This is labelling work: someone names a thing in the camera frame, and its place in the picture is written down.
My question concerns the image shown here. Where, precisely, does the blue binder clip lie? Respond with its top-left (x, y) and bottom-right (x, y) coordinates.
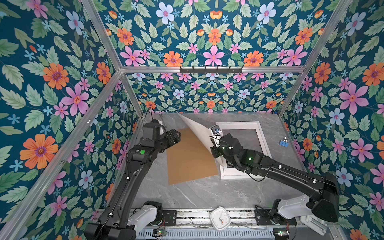
top-left (279, 137), bottom-right (289, 148)

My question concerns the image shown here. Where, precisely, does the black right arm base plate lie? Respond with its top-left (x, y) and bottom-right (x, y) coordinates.
top-left (255, 208), bottom-right (298, 226)

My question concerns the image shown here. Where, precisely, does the white plastic holder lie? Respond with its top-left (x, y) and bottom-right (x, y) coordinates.
top-left (300, 215), bottom-right (328, 236)

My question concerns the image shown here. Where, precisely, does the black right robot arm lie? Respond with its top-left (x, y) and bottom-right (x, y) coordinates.
top-left (211, 134), bottom-right (340, 223)

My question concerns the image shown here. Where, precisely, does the brown backing board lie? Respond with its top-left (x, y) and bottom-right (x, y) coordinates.
top-left (167, 128), bottom-right (219, 185)

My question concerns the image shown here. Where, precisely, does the white square clock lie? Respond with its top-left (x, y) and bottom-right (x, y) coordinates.
top-left (210, 207), bottom-right (231, 231)

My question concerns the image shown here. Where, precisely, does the red printed photo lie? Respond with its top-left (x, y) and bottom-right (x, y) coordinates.
top-left (178, 113), bottom-right (225, 154)

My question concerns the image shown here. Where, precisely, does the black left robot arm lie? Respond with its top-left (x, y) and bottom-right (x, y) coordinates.
top-left (84, 120), bottom-right (182, 240)

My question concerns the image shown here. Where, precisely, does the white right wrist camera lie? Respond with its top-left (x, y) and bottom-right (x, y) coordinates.
top-left (210, 125), bottom-right (222, 136)

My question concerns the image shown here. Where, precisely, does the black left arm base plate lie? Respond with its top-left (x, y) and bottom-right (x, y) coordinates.
top-left (155, 210), bottom-right (178, 227)

